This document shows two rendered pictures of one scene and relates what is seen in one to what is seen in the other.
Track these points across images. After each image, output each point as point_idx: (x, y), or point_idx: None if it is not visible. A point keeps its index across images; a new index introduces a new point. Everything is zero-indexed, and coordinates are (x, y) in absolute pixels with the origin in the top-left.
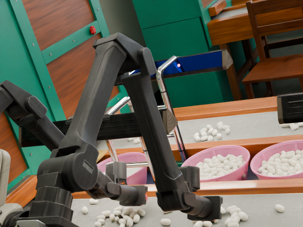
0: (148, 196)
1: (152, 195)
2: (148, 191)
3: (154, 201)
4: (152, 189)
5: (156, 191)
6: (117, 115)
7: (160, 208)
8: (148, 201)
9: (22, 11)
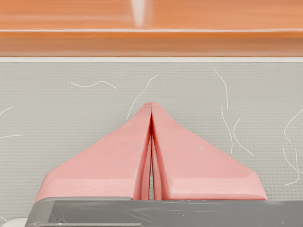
0: (114, 55)
1: (151, 50)
2: (126, 34)
3: (184, 101)
4: (153, 15)
5: (195, 36)
6: None
7: (287, 196)
8: (135, 100)
9: None
